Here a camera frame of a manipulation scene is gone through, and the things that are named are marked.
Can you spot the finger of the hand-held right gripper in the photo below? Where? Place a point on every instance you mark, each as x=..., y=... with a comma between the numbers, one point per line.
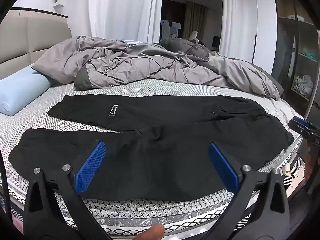
x=298, y=121

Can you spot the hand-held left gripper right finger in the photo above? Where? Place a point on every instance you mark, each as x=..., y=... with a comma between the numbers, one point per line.
x=222, y=167

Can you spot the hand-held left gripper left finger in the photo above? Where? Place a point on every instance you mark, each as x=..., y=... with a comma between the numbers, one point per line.
x=91, y=167

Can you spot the black pants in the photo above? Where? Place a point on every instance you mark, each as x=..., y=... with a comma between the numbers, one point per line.
x=162, y=155

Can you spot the person's right hand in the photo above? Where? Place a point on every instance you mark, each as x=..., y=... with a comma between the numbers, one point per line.
x=310, y=163

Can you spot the person's left hand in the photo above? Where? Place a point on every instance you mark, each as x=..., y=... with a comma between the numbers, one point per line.
x=152, y=232

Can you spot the grey clothes pile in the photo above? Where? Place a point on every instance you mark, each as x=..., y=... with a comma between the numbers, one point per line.
x=303, y=83

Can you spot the teal folded cloth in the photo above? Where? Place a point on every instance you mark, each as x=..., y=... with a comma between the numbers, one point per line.
x=308, y=55

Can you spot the white honeycomb pattern mattress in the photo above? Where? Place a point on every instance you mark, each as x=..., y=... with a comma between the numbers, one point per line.
x=31, y=120

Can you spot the dark open wardrobe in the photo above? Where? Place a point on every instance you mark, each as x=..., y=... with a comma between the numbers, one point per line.
x=287, y=42

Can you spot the light blue pillow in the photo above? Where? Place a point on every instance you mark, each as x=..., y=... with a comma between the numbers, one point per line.
x=20, y=90

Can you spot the grey quilted duvet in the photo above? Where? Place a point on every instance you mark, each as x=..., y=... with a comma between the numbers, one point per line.
x=150, y=67

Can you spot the white curtain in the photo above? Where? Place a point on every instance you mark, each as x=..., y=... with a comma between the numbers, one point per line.
x=235, y=17
x=120, y=10

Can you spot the white office chair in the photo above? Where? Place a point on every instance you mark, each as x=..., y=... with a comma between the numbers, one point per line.
x=193, y=37

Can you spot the beige padded headboard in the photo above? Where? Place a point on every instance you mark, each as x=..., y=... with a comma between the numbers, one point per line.
x=37, y=37

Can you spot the olive curtain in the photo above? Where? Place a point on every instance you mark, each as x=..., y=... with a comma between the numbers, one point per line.
x=195, y=20

